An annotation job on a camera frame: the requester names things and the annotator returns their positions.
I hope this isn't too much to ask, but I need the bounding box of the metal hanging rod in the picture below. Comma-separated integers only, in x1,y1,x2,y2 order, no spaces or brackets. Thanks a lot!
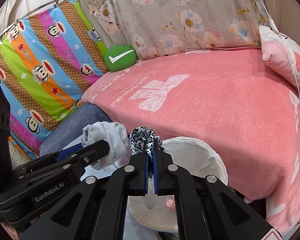
0,0,98,48

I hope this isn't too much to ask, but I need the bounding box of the trash bin with white liner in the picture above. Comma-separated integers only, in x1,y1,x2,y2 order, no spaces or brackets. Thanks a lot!
126,136,228,232

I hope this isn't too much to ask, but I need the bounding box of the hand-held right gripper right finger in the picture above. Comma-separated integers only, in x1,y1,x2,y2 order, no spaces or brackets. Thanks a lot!
153,139,283,240

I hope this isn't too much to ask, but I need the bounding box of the pink blanket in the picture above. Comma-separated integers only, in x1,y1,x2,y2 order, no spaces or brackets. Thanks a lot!
81,46,300,233

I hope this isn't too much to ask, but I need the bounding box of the white cloth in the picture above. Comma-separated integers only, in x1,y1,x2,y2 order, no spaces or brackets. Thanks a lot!
0,0,50,45

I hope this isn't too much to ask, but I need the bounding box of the grey floral sheet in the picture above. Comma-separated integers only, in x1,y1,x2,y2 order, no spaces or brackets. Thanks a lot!
84,0,270,60

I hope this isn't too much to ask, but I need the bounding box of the green round cushion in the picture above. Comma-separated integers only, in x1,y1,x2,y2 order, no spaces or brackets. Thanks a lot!
104,45,137,73

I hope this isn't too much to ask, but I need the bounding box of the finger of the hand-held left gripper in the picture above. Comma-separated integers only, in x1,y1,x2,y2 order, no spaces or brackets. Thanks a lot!
12,144,86,173
15,140,110,180

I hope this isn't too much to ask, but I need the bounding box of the striped cartoon monkey sheet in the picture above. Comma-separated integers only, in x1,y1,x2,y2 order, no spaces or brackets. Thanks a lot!
0,0,108,160

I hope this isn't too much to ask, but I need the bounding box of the thin white cord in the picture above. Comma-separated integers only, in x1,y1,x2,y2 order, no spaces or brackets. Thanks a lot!
247,0,300,150

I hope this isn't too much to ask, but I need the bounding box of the light blue tablecloth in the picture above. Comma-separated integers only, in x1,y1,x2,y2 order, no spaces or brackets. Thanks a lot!
62,140,160,240

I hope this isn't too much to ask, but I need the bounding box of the grey sock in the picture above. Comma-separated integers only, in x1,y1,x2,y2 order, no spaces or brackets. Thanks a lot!
82,121,129,171

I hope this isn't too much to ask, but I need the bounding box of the pink printed pillow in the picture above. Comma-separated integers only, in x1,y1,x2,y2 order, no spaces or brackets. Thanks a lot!
259,25,300,97

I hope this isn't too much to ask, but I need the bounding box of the blue-grey sofa cushion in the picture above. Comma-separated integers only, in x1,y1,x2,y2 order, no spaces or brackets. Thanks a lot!
39,102,113,155

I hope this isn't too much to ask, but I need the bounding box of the leopard print scrunchie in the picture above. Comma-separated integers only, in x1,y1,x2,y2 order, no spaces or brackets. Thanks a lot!
129,127,165,163

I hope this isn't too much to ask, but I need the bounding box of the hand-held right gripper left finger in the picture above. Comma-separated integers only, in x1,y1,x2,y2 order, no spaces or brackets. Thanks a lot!
20,140,149,240

